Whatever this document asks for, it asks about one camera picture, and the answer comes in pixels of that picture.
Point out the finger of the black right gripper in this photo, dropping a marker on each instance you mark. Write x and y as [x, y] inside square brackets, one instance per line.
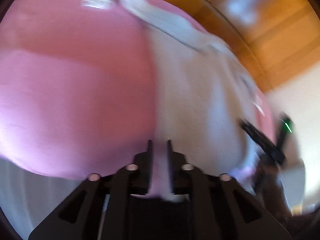
[268, 147]

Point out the pink bed sheet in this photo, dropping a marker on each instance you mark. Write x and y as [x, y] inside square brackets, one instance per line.
[79, 90]

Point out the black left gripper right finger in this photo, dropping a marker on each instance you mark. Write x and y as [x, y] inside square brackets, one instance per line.
[218, 208]

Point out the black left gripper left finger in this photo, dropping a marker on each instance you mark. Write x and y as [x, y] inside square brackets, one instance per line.
[96, 208]

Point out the orange wooden wardrobe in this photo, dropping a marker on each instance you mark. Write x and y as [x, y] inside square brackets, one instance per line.
[275, 40]

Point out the white knitted sweater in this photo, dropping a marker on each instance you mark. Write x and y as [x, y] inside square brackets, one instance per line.
[203, 91]

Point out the white mattress side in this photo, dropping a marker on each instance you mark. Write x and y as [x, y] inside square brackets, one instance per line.
[28, 198]

